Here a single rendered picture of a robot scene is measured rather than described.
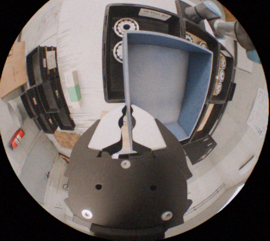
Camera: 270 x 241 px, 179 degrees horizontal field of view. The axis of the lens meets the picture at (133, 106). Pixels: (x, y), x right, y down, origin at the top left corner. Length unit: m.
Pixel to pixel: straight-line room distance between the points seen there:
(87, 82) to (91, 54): 0.18
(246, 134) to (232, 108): 1.09
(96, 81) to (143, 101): 0.42
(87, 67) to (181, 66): 0.50
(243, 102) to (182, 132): 3.40
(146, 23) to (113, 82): 0.33
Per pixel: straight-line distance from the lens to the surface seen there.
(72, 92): 0.59
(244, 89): 3.56
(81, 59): 0.59
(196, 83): 0.20
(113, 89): 0.42
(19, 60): 2.56
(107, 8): 0.38
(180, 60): 0.21
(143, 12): 0.42
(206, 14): 0.69
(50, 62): 1.16
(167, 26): 0.50
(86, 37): 0.60
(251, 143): 3.78
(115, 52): 0.38
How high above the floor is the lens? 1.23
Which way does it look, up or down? 60 degrees down
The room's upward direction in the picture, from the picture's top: 165 degrees clockwise
